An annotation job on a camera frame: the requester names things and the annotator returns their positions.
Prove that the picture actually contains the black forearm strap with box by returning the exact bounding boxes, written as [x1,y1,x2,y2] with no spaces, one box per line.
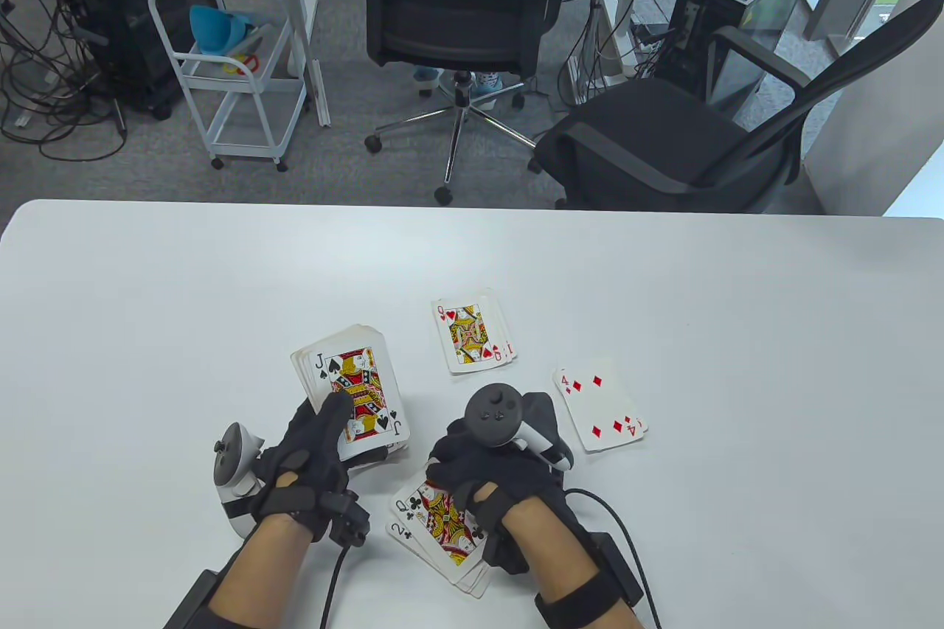
[533,533,644,629]
[164,570,222,629]

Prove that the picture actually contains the hanging black cables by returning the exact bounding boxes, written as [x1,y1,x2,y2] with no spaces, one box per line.
[542,0,668,106]

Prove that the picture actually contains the queen of clubs playing card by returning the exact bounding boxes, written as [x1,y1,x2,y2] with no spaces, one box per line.
[391,467,493,583]

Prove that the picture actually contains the person's left forearm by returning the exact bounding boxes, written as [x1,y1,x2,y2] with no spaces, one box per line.
[209,517,314,629]

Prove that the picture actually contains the white power strip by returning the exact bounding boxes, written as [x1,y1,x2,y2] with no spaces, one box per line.
[625,21,670,56]

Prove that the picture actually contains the queen of hearts playing card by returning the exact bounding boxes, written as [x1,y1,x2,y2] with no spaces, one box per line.
[431,288,517,374]

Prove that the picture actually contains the deck of playing cards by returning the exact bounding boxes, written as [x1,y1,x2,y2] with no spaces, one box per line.
[290,324,410,464]

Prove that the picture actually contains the tangle of black floor cables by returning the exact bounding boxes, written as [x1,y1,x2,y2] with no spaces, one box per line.
[0,0,130,161]

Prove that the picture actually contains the blue plastic funnel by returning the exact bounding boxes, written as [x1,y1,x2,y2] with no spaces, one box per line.
[189,4,255,57]

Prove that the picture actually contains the grey white VR controller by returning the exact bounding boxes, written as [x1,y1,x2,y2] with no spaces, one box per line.
[465,383,575,469]
[214,423,266,538]

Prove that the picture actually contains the black mesh office chair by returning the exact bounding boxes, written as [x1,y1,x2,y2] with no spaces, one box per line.
[532,0,944,213]
[350,0,575,206]

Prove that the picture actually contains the person's right forearm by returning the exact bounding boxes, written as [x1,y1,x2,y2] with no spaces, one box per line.
[501,500,642,629]

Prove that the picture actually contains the four of diamonds playing card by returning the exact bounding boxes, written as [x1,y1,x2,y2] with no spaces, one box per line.
[553,358,648,453]

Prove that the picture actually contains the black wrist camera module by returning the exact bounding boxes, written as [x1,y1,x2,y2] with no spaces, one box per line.
[483,529,532,574]
[319,493,372,549]

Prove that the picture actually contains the person's left hand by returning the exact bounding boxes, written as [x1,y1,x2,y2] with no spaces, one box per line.
[254,393,388,541]

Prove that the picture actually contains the two of clubs playing card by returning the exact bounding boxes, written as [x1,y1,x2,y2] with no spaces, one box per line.
[386,515,452,583]

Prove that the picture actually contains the person's right hand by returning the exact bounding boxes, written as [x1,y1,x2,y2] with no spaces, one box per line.
[426,417,583,534]

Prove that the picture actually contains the black glass computer tower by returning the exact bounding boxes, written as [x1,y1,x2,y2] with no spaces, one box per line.
[653,0,808,110]

